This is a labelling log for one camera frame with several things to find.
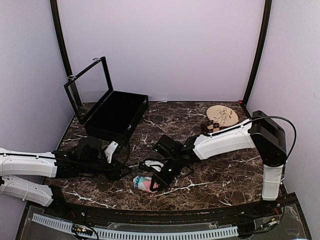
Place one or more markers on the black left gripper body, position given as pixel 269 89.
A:
pixel 87 167

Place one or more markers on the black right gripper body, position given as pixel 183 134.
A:
pixel 176 167

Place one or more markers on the pink teal patterned sock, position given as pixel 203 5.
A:
pixel 142 183

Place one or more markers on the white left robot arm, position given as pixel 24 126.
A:
pixel 14 165

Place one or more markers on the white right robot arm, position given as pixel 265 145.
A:
pixel 260 132

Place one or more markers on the brown argyle sock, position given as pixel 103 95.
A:
pixel 211 127

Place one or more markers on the black storage box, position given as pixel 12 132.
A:
pixel 117 114

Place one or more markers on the black box glass lid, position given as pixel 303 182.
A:
pixel 88 89

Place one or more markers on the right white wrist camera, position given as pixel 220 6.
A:
pixel 156 165

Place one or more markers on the white slotted cable duct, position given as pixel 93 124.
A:
pixel 126 231

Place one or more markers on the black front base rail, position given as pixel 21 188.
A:
pixel 235 215

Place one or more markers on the left black frame post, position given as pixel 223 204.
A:
pixel 60 38

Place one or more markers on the black frame post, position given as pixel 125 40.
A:
pixel 259 51
pixel 60 38

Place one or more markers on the right black frame post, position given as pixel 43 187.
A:
pixel 259 51

